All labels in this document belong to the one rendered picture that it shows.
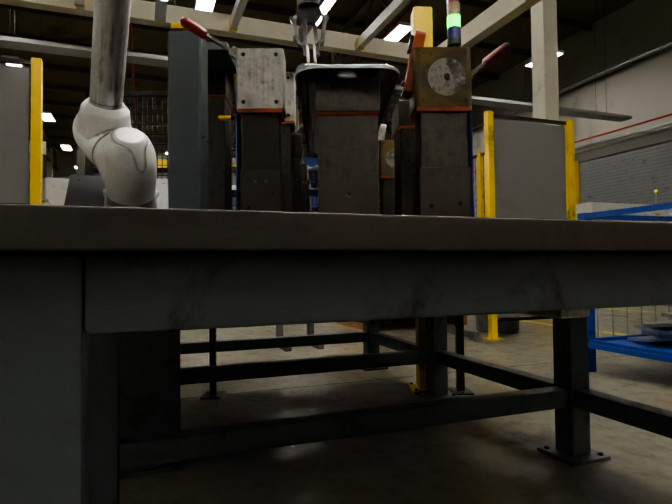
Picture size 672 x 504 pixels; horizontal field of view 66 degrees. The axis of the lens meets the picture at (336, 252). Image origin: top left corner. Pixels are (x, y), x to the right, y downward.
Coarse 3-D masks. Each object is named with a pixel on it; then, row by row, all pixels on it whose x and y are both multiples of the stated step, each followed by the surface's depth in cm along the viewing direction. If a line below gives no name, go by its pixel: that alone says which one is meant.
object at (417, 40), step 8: (416, 32) 100; (424, 32) 100; (416, 40) 100; (424, 40) 100; (408, 48) 101; (408, 64) 101; (408, 72) 100; (408, 80) 100; (408, 88) 100; (408, 96) 102
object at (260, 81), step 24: (240, 48) 98; (264, 48) 98; (240, 72) 97; (264, 72) 98; (240, 96) 97; (264, 96) 97; (264, 120) 98; (240, 144) 102; (264, 144) 98; (240, 168) 102; (264, 168) 98; (240, 192) 97; (264, 192) 97
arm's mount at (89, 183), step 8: (72, 176) 182; (80, 176) 183; (88, 176) 184; (96, 176) 185; (72, 184) 178; (80, 184) 179; (88, 184) 180; (96, 184) 181; (104, 184) 182; (160, 184) 190; (72, 192) 175; (80, 192) 176; (88, 192) 177; (96, 192) 178; (160, 192) 186; (72, 200) 171; (80, 200) 172; (88, 200) 173; (96, 200) 174; (160, 200) 182
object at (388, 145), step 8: (384, 144) 164; (392, 144) 164; (384, 152) 164; (392, 152) 164; (384, 160) 164; (392, 160) 164; (384, 168) 163; (392, 168) 164; (384, 176) 163; (392, 176) 163; (384, 184) 164; (392, 184) 164; (384, 192) 164; (392, 192) 164; (384, 200) 164; (392, 200) 164; (384, 208) 164; (392, 208) 164
